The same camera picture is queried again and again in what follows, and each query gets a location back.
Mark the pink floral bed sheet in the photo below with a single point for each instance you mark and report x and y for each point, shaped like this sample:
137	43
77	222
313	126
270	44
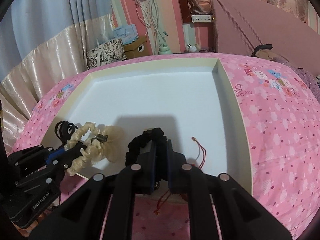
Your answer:
281	118

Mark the white power strip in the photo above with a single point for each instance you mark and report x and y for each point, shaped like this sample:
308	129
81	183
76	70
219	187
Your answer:
202	18

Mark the white shallow tray box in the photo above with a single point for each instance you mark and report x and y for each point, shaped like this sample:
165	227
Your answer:
193	103

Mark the black white floral bag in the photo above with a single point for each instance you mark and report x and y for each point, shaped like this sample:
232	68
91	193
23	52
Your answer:
108	52

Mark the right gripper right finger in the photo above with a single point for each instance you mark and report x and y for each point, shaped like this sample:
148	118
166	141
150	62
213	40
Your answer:
219	207

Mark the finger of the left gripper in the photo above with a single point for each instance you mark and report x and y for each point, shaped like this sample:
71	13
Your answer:
64	158

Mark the brown cardboard box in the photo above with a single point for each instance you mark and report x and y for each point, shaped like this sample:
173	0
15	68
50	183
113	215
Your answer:
138	48

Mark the black hair claw clip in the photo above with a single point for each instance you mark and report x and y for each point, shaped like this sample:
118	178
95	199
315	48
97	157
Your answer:
64	130

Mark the cream scrunchie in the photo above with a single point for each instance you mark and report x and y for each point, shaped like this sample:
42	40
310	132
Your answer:
100	144

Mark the pink headboard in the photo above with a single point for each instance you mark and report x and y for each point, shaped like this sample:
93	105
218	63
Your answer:
242	25

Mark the light blue paper bag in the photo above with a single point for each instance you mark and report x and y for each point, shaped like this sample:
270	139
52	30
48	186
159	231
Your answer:
127	33

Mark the purple dotted cloth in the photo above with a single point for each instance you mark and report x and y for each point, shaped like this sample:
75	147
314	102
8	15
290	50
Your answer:
311	81

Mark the blue and cream curtain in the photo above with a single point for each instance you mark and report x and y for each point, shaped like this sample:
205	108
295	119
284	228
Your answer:
42	43

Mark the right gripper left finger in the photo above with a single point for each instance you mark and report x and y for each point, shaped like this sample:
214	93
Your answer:
102	208

